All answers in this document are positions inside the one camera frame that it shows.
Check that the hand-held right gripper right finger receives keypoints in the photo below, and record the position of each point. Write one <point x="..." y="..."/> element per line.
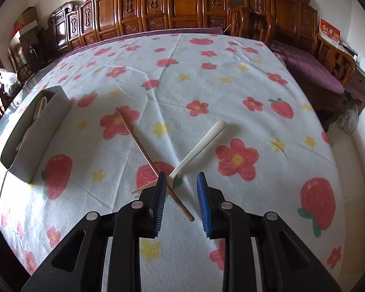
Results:
<point x="202" y="206"/>

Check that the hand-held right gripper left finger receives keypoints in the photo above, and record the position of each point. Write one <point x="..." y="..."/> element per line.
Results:
<point x="161" y="200"/>

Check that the brown wooden chopstick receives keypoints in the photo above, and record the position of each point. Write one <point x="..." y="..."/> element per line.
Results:
<point x="137" y="141"/>

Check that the grey utensil box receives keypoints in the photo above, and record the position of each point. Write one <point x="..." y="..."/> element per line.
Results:
<point x="45" y="137"/>

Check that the strawberry flower printed tablecloth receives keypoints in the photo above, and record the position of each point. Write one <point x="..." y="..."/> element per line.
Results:
<point x="200" y="76"/>

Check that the cream plastic utensil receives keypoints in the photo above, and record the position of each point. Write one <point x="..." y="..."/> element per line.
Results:
<point x="23" y="140"/>

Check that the grey fluffy mop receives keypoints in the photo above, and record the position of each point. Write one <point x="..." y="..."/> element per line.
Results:
<point x="348" y="115"/>

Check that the purple sofa bench cushion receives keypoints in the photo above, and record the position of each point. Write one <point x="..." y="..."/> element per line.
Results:
<point x="200" y="31"/>

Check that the purple armchair cushion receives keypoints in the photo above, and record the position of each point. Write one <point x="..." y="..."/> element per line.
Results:
<point x="307" y="67"/>

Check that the wooden chair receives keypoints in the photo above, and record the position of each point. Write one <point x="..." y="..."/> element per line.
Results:
<point x="26" y="64"/>

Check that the white plastic bag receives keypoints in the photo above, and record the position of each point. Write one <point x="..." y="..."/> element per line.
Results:
<point x="8" y="80"/>

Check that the wooden side table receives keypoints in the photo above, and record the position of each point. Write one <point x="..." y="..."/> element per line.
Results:
<point x="359" y="85"/>

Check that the carved wooden sofa bench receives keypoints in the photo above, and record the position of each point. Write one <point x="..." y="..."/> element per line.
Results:
<point x="182" y="3"/>

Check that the carved wooden armchair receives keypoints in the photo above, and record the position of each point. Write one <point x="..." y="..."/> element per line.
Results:
<point x="286" y="9"/>

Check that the red desk calendar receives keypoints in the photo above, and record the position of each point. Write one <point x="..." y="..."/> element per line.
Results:
<point x="330" y="30"/>

